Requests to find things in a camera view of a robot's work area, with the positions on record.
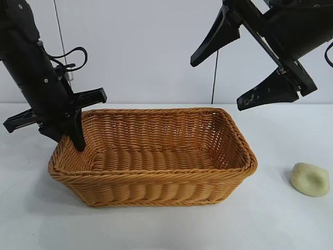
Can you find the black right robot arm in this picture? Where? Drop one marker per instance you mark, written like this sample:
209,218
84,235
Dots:
327,10

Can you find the tan woven wicker basket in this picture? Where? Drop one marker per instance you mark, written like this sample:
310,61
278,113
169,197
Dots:
156,187

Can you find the pale yellow egg yolk pastry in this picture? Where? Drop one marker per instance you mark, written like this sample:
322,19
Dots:
309,179

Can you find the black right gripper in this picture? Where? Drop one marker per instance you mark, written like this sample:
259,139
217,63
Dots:
288,31

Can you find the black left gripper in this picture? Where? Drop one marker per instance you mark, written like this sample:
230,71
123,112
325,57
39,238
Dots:
49,99

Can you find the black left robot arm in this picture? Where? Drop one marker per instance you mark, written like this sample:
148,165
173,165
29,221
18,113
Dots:
23,47

